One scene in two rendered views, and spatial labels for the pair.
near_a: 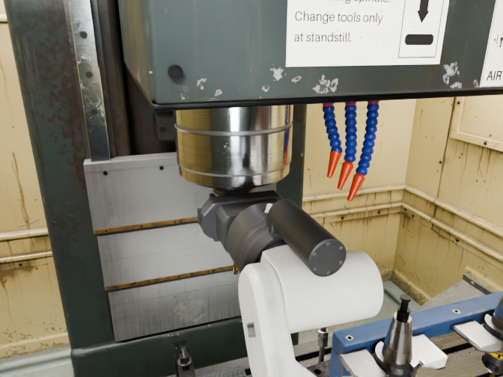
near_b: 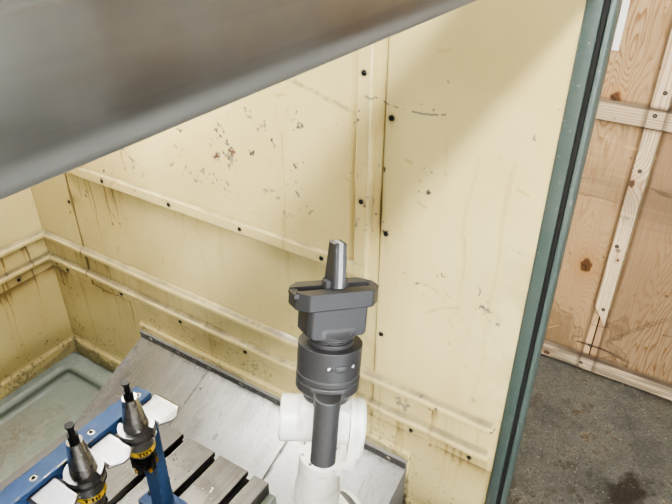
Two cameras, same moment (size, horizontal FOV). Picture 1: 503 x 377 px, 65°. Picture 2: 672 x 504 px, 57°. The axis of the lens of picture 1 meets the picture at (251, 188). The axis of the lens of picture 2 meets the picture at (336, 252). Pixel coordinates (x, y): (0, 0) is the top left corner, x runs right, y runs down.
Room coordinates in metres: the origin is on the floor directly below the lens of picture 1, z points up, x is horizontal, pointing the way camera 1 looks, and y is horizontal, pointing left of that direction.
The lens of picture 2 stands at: (-0.22, -0.33, 2.06)
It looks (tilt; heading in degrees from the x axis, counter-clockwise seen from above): 32 degrees down; 321
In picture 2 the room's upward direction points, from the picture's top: straight up
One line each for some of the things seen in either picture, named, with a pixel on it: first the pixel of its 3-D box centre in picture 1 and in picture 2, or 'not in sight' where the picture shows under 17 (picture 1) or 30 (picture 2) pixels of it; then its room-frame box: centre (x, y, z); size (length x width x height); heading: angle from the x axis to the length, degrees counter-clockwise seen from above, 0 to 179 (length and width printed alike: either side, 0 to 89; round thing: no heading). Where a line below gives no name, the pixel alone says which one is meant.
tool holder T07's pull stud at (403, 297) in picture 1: (403, 307); not in sight; (0.48, -0.22, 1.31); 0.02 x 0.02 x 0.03
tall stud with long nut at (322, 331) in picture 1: (322, 348); not in sight; (0.79, -0.17, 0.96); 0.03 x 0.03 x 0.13
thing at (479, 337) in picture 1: (479, 336); (56, 498); (0.54, -0.38, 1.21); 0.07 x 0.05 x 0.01; 18
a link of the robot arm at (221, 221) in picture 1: (257, 228); not in sight; (0.44, -0.01, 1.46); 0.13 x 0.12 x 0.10; 108
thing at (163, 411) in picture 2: not in sight; (160, 410); (0.61, -0.59, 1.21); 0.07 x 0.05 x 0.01; 18
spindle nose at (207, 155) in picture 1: (233, 129); not in sight; (0.54, 0.02, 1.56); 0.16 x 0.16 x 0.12
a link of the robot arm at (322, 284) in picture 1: (304, 265); not in sight; (0.34, -0.05, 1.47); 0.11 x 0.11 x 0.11; 18
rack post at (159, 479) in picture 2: not in sight; (153, 457); (0.66, -0.57, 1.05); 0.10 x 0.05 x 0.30; 18
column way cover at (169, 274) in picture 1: (191, 244); not in sight; (0.96, 0.16, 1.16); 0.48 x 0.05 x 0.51; 108
